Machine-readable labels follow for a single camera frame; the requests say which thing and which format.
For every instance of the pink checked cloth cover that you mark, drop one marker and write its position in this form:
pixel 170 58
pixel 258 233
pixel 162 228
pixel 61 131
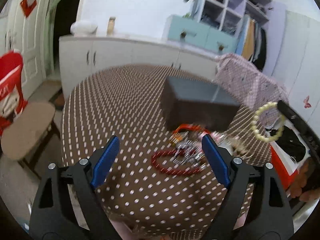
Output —
pixel 246 83

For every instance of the white low sideboard cabinet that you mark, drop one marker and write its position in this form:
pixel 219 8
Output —
pixel 79 57

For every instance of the grey metal tin box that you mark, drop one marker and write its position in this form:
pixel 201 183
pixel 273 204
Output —
pixel 185 101

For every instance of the round wooden stool seat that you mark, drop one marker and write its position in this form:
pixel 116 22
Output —
pixel 27 130

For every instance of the pink butterfly wall sticker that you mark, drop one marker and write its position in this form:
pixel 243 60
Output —
pixel 307 103

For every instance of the turquoise drawer unit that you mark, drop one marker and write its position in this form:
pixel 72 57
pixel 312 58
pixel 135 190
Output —
pixel 188 31

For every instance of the white pillow bundle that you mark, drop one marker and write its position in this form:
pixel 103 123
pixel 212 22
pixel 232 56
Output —
pixel 83 27

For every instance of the green door curtain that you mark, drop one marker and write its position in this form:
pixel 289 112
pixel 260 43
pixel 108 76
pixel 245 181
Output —
pixel 50 25

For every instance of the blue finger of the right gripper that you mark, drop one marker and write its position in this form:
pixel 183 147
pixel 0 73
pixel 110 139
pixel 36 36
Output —
pixel 307 134

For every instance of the red cat chair cover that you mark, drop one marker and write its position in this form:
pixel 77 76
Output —
pixel 12 99

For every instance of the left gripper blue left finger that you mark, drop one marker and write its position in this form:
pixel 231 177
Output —
pixel 102 160

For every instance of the white purple shelf unit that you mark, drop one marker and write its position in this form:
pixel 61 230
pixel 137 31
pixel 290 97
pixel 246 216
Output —
pixel 226 20

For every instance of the silver chain jewelry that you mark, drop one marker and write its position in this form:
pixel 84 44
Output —
pixel 191 151

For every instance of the white panel door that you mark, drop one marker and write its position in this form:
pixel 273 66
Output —
pixel 31 36

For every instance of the person's right hand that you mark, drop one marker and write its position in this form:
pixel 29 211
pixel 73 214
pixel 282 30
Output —
pixel 296 188

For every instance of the hanging clothes row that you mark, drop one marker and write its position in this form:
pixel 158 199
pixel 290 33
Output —
pixel 252 42

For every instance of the red diamond door decoration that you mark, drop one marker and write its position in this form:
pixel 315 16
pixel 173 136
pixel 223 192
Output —
pixel 28 6

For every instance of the red cord jade pendant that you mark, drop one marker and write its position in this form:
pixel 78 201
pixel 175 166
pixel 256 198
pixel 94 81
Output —
pixel 187 132

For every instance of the beige bottle with lid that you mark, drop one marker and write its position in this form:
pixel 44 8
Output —
pixel 110 26

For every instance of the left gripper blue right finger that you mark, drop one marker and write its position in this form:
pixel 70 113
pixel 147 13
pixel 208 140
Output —
pixel 213 154

